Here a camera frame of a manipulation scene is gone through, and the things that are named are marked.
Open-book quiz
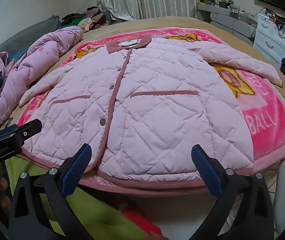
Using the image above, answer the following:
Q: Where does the pink printed blanket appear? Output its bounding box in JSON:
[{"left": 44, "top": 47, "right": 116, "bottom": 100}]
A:
[{"left": 16, "top": 27, "right": 285, "bottom": 195}]

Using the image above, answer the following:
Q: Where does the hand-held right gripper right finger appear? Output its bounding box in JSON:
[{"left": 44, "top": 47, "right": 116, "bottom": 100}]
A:
[{"left": 185, "top": 144, "right": 275, "bottom": 240}]

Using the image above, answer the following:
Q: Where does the pink quilted jacket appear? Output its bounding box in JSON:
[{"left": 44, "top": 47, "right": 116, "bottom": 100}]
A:
[{"left": 19, "top": 37, "right": 283, "bottom": 183}]

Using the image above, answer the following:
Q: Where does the pink comforter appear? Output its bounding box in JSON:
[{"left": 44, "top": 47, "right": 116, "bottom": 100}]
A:
[{"left": 0, "top": 27, "right": 84, "bottom": 140}]

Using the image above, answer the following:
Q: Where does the bed with beige sheet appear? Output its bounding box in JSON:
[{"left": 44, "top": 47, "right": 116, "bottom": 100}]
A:
[{"left": 0, "top": 17, "right": 285, "bottom": 155}]

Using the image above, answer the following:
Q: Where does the grey headboard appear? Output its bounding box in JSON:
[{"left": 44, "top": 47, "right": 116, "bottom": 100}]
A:
[{"left": 0, "top": 16, "right": 62, "bottom": 62}]

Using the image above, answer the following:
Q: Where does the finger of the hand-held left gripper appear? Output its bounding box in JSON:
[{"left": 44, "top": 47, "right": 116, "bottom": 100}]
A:
[{"left": 13, "top": 119, "right": 43, "bottom": 139}]

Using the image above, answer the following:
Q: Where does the pile of clothes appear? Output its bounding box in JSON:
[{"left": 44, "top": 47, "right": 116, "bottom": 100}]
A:
[{"left": 61, "top": 6, "right": 113, "bottom": 33}]

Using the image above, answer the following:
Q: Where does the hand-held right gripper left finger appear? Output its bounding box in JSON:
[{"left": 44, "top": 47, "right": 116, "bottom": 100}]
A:
[{"left": 9, "top": 143, "right": 93, "bottom": 240}]

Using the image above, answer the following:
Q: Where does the red cloth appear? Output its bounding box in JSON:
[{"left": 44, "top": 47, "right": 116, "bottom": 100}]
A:
[{"left": 121, "top": 204, "right": 163, "bottom": 238}]

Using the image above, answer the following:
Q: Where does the green fleece cloth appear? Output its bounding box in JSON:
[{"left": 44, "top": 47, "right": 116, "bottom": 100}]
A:
[{"left": 5, "top": 155, "right": 153, "bottom": 240}]

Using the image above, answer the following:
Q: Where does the person's left hand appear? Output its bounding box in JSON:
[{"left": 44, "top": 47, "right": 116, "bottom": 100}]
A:
[{"left": 0, "top": 177, "right": 12, "bottom": 212}]

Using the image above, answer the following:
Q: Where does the white drawer cabinet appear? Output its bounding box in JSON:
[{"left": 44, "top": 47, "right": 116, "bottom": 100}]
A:
[{"left": 253, "top": 12, "right": 285, "bottom": 63}]

